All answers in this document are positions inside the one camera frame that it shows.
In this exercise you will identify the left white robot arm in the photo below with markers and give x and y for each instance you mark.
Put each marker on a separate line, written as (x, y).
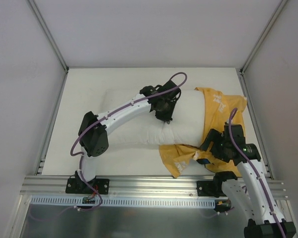
(94, 130)

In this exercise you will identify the aluminium mounting rail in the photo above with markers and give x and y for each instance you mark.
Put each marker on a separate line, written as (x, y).
(121, 186)

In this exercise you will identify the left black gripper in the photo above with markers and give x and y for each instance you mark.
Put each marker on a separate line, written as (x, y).
(164, 114)

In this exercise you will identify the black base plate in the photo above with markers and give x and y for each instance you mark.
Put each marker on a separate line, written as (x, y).
(76, 186)
(209, 188)

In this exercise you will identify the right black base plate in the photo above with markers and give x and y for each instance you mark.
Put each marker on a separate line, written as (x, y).
(209, 188)

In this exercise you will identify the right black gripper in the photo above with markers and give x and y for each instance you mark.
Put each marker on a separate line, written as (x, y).
(212, 140)

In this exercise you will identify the yellow Mickey Mouse pillowcase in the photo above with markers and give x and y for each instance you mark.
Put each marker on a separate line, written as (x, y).
(218, 107)

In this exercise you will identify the left aluminium frame post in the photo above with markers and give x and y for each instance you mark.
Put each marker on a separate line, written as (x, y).
(47, 33)

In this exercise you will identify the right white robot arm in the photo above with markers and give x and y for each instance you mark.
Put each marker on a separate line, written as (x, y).
(264, 218)

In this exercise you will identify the right aluminium frame post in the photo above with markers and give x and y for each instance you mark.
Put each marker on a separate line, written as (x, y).
(264, 34)

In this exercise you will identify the white slotted cable duct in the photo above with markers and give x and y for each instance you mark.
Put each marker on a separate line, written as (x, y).
(124, 202)

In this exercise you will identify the blue tag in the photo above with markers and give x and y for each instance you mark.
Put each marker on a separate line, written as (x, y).
(203, 161)

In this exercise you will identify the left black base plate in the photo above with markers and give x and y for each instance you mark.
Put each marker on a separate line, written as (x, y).
(76, 186)

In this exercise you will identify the aluminium frame post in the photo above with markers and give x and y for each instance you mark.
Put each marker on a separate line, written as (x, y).
(47, 33)
(264, 34)

